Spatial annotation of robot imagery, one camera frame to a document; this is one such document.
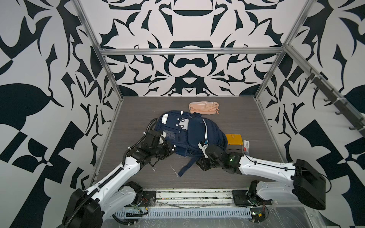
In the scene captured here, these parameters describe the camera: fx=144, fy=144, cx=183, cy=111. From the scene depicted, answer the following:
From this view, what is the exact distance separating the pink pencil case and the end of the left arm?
467 millimetres

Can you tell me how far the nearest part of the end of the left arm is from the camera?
0.58m

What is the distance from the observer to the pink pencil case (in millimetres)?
1110
